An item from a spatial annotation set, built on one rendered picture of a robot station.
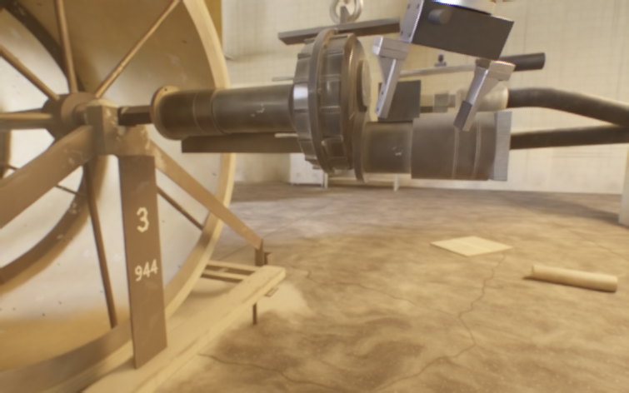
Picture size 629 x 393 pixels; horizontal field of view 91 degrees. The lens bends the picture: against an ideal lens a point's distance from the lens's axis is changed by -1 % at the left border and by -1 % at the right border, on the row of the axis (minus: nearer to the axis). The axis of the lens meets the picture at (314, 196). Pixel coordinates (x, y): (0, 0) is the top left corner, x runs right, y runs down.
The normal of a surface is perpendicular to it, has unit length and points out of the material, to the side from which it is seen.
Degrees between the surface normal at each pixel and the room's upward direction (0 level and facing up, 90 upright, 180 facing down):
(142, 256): 90
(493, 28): 113
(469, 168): 124
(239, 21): 90
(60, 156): 90
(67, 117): 90
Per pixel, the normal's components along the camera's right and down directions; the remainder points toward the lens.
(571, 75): -0.33, 0.12
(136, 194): 0.95, 0.04
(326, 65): -0.30, -0.22
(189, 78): -0.30, 0.47
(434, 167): -0.27, 0.65
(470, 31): 0.11, 0.51
